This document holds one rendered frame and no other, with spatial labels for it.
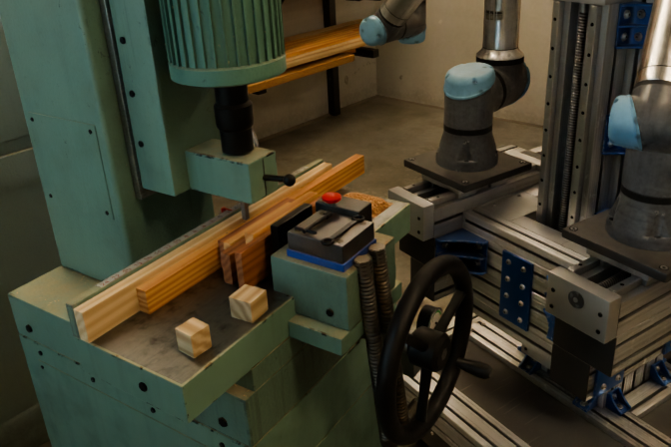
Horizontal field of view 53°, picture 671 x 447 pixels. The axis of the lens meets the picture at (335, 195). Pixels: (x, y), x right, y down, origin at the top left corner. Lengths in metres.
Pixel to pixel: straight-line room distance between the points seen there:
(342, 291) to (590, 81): 0.75
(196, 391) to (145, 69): 0.49
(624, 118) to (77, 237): 0.95
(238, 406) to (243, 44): 0.51
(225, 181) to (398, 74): 4.03
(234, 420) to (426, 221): 0.74
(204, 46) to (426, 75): 4.00
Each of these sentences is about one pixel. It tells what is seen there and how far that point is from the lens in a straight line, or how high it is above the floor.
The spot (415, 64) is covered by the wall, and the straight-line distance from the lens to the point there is 4.95.
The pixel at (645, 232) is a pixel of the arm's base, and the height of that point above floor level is 0.85.
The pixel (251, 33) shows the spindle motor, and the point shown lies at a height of 1.27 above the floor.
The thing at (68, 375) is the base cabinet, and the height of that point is 0.67.
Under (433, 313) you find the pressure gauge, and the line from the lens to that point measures 1.34.
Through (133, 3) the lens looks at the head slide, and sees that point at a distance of 1.07.
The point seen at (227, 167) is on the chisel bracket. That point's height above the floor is 1.06.
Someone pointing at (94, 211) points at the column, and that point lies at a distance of 1.25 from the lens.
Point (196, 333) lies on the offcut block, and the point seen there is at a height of 0.93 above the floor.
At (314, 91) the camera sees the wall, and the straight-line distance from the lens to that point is 4.69.
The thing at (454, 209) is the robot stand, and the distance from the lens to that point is 1.64.
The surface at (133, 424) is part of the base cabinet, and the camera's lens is 1.26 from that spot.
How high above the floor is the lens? 1.44
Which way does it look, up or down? 24 degrees down
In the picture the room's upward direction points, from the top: 3 degrees counter-clockwise
